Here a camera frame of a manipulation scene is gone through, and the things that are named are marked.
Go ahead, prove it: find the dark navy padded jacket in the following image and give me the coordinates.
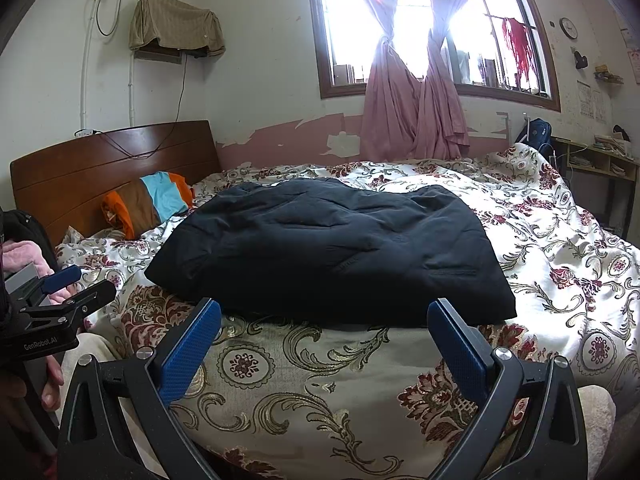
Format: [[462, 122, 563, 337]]
[[144, 177, 518, 326]]

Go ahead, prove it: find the pink curtain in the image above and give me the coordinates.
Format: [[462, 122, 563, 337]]
[[412, 0, 493, 160], [340, 0, 426, 161]]

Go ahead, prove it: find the stack of papers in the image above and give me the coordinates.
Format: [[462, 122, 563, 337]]
[[594, 135, 632, 153]]

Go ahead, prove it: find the red hanging garment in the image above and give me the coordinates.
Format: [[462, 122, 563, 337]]
[[501, 16, 532, 83]]

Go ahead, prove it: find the blue backpack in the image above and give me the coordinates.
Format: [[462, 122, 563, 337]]
[[515, 117, 553, 153]]

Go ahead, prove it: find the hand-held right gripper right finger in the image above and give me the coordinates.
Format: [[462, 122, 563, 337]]
[[426, 298, 588, 480]]

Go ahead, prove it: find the pink fluffy cloth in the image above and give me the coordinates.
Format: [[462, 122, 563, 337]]
[[0, 240, 57, 281]]

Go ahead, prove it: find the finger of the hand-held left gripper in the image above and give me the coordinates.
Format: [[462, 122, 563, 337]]
[[40, 265, 83, 295], [17, 279, 117, 331]]

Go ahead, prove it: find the black bag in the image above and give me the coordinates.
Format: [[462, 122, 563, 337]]
[[0, 207, 60, 273]]

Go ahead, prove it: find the wooden desk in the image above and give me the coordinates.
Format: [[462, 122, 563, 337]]
[[550, 135, 640, 241]]

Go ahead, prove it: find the white wall pipe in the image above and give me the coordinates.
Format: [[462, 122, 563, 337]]
[[80, 0, 106, 133], [127, 52, 137, 127]]

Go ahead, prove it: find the grey box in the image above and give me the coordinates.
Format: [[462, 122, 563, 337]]
[[4, 260, 51, 306]]

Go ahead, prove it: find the wooden headboard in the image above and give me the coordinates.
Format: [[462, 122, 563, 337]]
[[10, 120, 222, 251]]

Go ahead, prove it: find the black cable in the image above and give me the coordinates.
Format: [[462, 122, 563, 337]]
[[100, 55, 188, 161]]

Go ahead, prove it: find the floral patterned duvet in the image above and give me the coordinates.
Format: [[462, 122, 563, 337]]
[[55, 142, 640, 480]]

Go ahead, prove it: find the orange brown blue striped pillow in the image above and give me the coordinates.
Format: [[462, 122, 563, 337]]
[[101, 171, 195, 240]]

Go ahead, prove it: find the cream fleece blanket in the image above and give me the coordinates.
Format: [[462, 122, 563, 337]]
[[55, 332, 617, 480]]

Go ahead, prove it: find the wooden framed window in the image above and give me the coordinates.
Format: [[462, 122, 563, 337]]
[[304, 0, 562, 112]]

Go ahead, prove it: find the white wall calendar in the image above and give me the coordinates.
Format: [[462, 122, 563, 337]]
[[577, 80, 607, 122]]

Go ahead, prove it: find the group of wall certificates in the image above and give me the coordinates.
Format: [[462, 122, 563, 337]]
[[620, 27, 640, 83]]

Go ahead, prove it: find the person's left hand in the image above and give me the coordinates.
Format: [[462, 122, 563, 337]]
[[41, 356, 66, 412]]

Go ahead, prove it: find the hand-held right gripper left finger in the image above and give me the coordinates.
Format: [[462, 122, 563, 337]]
[[57, 297, 223, 480]]

